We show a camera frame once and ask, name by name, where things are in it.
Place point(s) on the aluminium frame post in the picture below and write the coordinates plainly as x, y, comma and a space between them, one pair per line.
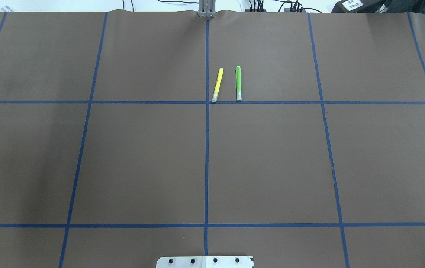
207, 8

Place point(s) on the white central pedestal column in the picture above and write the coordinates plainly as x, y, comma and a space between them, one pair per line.
205, 262

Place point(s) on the yellow highlighter pen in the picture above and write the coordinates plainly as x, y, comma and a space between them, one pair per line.
217, 85

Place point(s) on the green highlighter pen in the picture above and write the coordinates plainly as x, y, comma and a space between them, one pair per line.
238, 83

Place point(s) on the black usb hub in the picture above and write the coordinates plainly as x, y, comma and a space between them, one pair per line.
255, 6

